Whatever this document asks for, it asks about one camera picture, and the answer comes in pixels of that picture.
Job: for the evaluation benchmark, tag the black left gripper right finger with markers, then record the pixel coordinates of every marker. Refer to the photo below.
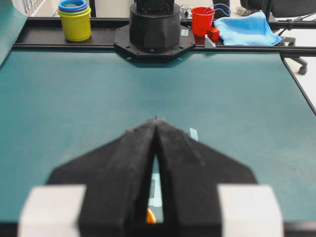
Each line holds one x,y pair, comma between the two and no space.
210,194

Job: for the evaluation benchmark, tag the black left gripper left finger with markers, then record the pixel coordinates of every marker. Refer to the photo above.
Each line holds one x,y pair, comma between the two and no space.
95,194

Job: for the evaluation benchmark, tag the orange plastic cup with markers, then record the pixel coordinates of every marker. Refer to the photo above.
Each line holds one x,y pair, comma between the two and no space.
150,217

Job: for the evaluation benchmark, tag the black opposite robot arm base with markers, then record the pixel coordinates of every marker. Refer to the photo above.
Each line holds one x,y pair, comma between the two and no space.
154,31

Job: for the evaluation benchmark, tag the yellow-green stacked cup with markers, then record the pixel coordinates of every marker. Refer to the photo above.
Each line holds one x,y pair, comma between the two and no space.
76,28

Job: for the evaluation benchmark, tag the red plastic cup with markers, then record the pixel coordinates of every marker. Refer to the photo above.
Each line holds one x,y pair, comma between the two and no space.
202,18

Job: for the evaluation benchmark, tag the green stacked cup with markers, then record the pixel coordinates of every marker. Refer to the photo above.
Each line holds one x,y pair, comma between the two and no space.
74,13

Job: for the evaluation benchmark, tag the blue stacked cup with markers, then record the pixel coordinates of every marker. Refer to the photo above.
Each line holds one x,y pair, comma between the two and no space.
72,5

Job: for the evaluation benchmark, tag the light tape strip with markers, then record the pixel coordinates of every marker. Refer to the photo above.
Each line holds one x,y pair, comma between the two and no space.
194,134

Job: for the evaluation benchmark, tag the light tape square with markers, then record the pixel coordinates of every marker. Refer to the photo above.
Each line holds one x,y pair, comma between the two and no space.
155,197

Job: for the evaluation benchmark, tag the red cube block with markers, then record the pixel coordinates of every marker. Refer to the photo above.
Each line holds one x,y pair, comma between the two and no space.
213,33

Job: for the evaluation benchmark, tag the light blue cloth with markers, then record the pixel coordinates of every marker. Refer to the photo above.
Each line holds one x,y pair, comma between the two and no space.
252,30

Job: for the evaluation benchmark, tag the black office chair base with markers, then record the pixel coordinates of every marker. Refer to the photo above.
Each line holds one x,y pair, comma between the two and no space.
289,15

